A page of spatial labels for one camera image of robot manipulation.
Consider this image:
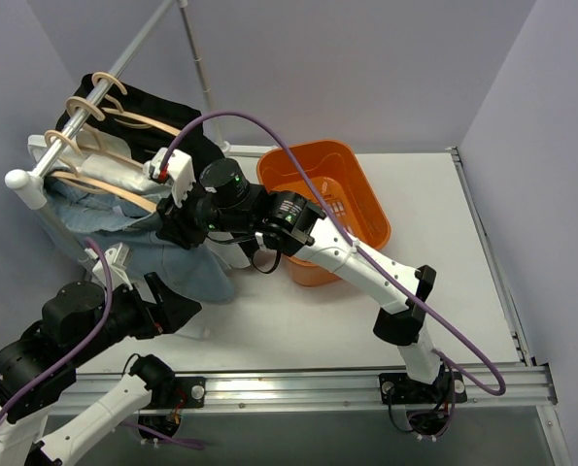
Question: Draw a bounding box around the blue denim skirt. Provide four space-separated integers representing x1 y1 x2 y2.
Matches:
44 178 235 304

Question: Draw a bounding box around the white pleated skirt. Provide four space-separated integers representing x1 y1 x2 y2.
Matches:
51 130 169 196

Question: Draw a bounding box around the wooden hanger for denim skirt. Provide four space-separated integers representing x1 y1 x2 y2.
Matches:
44 130 156 214

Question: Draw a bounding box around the wooden hanger for white skirt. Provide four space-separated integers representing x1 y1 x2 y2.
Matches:
65 96 143 170

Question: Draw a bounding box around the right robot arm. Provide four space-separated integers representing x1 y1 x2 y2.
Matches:
153 155 444 401

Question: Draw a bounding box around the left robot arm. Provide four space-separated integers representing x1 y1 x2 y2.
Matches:
0 273 205 465

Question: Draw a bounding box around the black skirt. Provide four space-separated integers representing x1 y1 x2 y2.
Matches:
74 74 224 176

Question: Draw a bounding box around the wooden hanger for black skirt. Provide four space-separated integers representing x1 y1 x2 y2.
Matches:
90 72 179 137

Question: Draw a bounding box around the white metal clothes rack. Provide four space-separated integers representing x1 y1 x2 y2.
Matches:
4 0 280 341

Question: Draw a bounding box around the orange plastic basket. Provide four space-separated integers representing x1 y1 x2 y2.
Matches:
255 140 392 287

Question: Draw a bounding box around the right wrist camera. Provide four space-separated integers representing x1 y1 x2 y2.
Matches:
143 148 195 208

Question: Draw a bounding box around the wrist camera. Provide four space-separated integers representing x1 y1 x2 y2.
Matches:
143 148 195 208
85 243 133 290

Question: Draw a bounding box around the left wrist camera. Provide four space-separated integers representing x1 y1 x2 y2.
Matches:
85 243 133 290

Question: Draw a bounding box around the aluminium mounting rail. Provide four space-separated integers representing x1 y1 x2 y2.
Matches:
177 365 558 415

